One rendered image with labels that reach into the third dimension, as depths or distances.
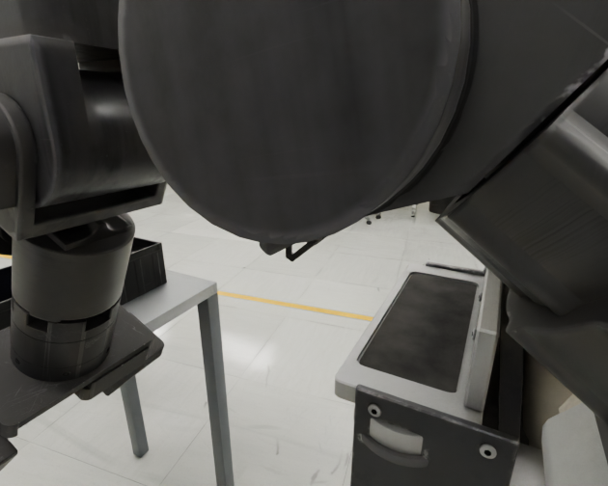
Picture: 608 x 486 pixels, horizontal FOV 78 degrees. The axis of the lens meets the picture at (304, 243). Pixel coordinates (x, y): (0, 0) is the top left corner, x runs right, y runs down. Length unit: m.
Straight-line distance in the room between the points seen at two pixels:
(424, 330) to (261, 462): 1.30
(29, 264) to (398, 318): 0.29
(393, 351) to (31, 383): 0.25
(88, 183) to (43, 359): 0.13
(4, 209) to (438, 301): 0.36
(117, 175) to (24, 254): 0.06
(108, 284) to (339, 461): 1.43
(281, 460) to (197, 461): 0.31
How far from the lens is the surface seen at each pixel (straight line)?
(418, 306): 0.40
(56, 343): 0.26
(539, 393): 0.32
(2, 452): 0.30
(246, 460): 1.62
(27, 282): 0.24
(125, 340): 0.31
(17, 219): 0.19
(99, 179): 0.19
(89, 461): 1.79
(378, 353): 0.32
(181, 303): 0.93
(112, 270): 0.23
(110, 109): 0.19
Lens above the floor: 1.23
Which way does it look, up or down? 20 degrees down
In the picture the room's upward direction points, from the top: straight up
